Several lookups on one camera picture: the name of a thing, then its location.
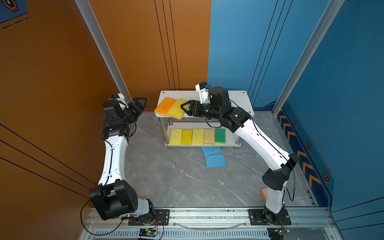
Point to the aluminium corner post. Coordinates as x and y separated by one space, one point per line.
101 42
318 34

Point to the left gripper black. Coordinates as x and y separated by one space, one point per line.
139 109

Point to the right aluminium corner post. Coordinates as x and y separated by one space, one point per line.
318 34

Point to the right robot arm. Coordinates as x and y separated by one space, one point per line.
215 103

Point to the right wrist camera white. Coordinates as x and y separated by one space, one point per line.
203 90

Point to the orange sponge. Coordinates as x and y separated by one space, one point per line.
164 107

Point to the bright yellow foam sponge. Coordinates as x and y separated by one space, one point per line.
187 135

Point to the circuit board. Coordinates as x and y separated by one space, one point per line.
147 234
277 233

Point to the aluminium front rail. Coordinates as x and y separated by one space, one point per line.
222 223

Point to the left aluminium corner post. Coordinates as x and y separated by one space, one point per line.
101 42

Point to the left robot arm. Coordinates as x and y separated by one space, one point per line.
113 197

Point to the left circuit board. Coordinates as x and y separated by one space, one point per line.
147 234

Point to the right circuit board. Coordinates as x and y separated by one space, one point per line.
277 233

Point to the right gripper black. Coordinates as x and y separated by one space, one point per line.
193 103

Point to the yellow porous sponge large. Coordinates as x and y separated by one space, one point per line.
176 137

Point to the pink sponge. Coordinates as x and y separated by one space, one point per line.
264 194

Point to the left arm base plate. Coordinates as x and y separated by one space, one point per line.
160 216

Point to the white two-tier shelf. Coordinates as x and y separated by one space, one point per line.
239 98

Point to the green scrub sponge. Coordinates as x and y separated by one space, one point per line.
220 136

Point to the pale yellow sponge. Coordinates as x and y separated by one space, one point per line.
209 136

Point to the blue sponge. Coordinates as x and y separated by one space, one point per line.
208 151
213 161

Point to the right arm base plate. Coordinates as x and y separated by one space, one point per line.
260 217

